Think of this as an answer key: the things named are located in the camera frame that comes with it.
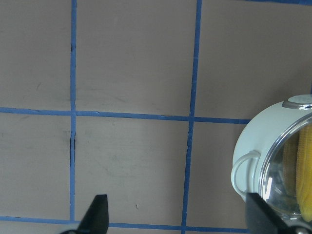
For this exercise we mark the clear glass pot lid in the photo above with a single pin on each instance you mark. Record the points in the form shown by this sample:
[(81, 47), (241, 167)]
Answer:
[(273, 189)]

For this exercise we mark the yellow corn cob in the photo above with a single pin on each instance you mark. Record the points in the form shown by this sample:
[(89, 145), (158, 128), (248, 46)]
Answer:
[(297, 170)]

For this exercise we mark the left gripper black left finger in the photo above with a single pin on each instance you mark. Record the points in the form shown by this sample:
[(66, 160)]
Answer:
[(96, 219)]

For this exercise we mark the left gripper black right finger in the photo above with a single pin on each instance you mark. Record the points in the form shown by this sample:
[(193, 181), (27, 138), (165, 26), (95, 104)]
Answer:
[(262, 219)]

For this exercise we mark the pale green cooking pot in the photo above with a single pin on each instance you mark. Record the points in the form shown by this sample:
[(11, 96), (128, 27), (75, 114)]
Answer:
[(262, 137)]

